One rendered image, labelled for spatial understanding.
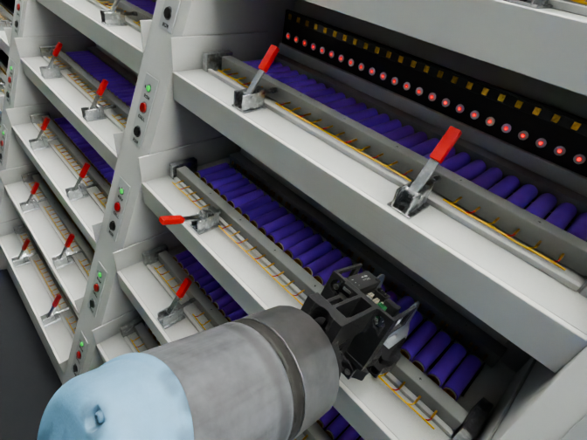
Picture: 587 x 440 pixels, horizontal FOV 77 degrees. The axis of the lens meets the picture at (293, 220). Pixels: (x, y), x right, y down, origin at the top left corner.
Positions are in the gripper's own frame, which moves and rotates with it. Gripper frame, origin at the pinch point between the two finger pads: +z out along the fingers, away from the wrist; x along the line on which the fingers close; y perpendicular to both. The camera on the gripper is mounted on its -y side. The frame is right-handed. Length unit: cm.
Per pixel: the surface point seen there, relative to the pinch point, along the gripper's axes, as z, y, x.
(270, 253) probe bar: -4.1, -2.5, 17.5
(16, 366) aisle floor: -14, -79, 73
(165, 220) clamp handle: -14.0, -3.6, 29.2
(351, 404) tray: -8.0, -7.3, -3.5
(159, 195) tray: -8.2, -6.3, 40.5
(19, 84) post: -9, -14, 116
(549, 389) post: -8.1, 8.3, -14.9
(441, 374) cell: -0.4, -1.4, -8.4
